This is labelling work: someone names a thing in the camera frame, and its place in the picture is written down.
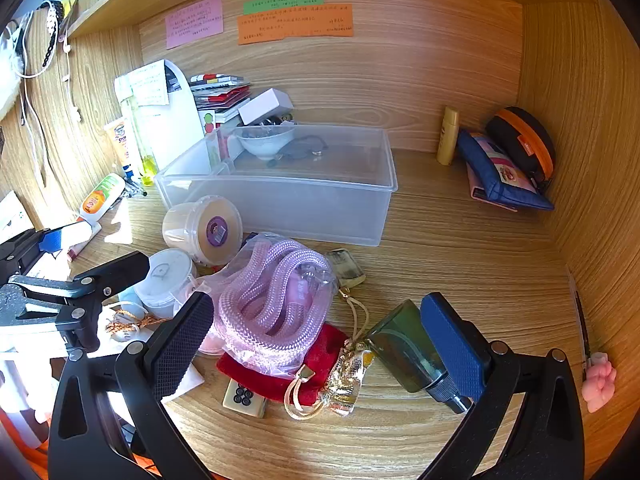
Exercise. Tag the clear plastic storage box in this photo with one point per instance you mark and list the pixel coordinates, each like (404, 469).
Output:
(310, 200)

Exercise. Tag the gold foil bow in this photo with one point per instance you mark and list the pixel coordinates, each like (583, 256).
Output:
(345, 380)

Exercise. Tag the black white beaded headband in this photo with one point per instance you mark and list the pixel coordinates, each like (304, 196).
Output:
(52, 25)

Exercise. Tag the red velvet pouch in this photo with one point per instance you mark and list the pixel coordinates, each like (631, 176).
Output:
(320, 355)

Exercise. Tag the round beige lidded tub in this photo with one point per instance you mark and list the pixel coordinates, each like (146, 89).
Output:
(200, 230)

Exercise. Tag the yellow tube bottle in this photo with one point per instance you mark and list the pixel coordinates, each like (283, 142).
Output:
(447, 140)

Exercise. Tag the white file holder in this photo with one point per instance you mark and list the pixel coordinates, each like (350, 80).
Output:
(175, 125)

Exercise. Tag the pink toy figure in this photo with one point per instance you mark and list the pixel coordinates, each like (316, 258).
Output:
(600, 385)

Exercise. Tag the clear bottle yellow-green liquid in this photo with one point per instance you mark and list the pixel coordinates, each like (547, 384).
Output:
(148, 167)

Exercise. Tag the orange sticky note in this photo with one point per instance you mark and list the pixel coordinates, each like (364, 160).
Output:
(295, 25)

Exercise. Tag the stack of books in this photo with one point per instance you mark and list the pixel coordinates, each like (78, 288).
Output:
(222, 97)

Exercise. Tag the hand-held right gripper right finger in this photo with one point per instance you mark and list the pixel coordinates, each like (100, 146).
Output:
(450, 345)

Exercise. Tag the white paper card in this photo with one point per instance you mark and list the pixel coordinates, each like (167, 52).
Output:
(187, 382)

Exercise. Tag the dark pen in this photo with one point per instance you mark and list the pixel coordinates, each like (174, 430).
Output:
(582, 325)

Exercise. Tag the small colourful trinkets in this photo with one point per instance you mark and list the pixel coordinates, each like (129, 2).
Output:
(275, 121)

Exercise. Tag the small white box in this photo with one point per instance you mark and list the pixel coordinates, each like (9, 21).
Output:
(265, 105)

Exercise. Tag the pink sticky note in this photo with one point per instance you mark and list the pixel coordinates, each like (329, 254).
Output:
(195, 22)

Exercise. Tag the small grey pouch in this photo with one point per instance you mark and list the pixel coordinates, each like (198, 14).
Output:
(300, 149)

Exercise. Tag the white book fruit print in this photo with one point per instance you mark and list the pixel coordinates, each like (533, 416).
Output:
(207, 120)

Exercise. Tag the white tube orange print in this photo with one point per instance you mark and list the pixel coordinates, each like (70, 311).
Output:
(120, 145)

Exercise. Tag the green sticky note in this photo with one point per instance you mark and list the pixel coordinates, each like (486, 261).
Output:
(282, 2)

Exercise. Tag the white bowl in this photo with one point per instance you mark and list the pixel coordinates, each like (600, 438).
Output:
(265, 147)

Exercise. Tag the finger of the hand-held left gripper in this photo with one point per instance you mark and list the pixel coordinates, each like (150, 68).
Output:
(50, 240)
(117, 267)

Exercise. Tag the person's left forearm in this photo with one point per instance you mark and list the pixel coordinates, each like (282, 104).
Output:
(42, 465)

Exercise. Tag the blue patchwork pouch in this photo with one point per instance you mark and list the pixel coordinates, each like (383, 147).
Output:
(505, 190)

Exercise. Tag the striped cover book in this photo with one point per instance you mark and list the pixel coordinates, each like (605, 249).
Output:
(215, 80)

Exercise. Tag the mahjong tile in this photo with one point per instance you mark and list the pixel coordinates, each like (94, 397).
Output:
(245, 397)

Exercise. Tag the white tube red print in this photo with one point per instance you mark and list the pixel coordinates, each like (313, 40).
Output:
(82, 237)

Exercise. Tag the dark green translucent bottle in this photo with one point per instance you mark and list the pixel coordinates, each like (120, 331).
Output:
(400, 350)

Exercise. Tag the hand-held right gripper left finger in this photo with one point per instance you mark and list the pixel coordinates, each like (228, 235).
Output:
(182, 345)

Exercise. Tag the pink wallet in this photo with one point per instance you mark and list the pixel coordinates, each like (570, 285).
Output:
(475, 185)

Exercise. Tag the white handwritten note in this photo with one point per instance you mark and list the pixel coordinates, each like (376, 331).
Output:
(145, 85)

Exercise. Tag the black orange zip case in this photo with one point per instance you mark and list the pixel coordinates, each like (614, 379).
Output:
(520, 130)

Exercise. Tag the white orange green tube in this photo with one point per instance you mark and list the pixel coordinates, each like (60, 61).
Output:
(100, 197)

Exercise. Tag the small white lidded jar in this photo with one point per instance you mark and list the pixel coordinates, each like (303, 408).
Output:
(165, 280)

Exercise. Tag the wooden desktop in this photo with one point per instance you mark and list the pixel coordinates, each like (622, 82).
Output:
(450, 260)

